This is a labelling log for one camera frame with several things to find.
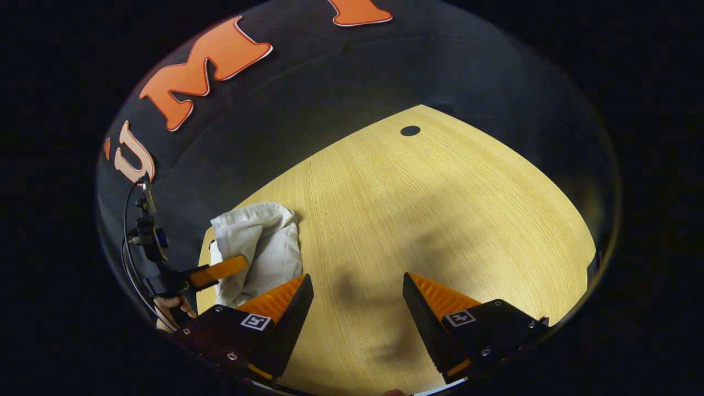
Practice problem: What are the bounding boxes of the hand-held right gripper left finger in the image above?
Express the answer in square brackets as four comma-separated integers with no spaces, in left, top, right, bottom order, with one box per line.
[176,273,314,386]

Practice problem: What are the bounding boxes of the black backdrop cloth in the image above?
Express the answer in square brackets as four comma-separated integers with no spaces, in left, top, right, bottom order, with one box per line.
[96,0,619,331]

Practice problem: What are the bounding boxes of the white jeans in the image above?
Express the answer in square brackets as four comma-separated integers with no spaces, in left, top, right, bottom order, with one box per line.
[209,202,303,309]

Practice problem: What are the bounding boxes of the black cable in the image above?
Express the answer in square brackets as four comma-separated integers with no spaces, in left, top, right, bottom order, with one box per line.
[121,179,179,332]

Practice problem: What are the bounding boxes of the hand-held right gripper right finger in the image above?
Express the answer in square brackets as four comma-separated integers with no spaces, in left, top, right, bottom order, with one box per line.
[403,272,551,384]

